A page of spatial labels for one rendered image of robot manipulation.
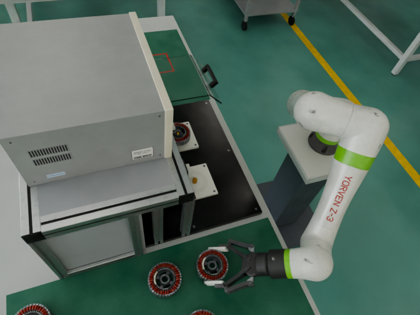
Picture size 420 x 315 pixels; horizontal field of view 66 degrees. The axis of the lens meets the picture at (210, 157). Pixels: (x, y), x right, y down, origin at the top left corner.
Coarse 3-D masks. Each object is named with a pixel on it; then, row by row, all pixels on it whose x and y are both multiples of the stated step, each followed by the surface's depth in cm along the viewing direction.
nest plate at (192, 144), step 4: (188, 124) 149; (172, 132) 145; (192, 132) 146; (192, 136) 145; (192, 140) 144; (184, 144) 142; (188, 144) 142; (192, 144) 142; (196, 144) 143; (180, 148) 140; (184, 148) 141; (188, 148) 141; (192, 148) 142
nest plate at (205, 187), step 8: (192, 168) 135; (200, 168) 136; (200, 176) 133; (208, 176) 134; (192, 184) 131; (200, 184) 131; (208, 184) 131; (200, 192) 129; (208, 192) 129; (216, 192) 130
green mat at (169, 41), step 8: (144, 32) 190; (152, 32) 191; (160, 32) 192; (168, 32) 193; (176, 32) 194; (152, 40) 187; (160, 40) 188; (168, 40) 189; (176, 40) 190; (152, 48) 183; (160, 48) 184; (168, 48) 184; (176, 48) 185; (184, 48) 186; (160, 56) 180; (168, 56) 180; (176, 56) 181; (208, 96) 166; (176, 104) 160
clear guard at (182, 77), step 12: (156, 60) 129; (168, 60) 130; (180, 60) 131; (192, 60) 132; (168, 72) 126; (180, 72) 126; (192, 72) 127; (168, 84) 122; (180, 84) 123; (192, 84) 123; (204, 84) 124; (180, 96) 119; (192, 96) 120; (204, 96) 121; (216, 96) 127
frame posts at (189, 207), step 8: (184, 208) 101; (192, 208) 102; (152, 216) 101; (160, 216) 99; (184, 216) 105; (152, 224) 106; (160, 224) 103; (184, 224) 110; (160, 232) 109; (184, 232) 116; (160, 240) 114
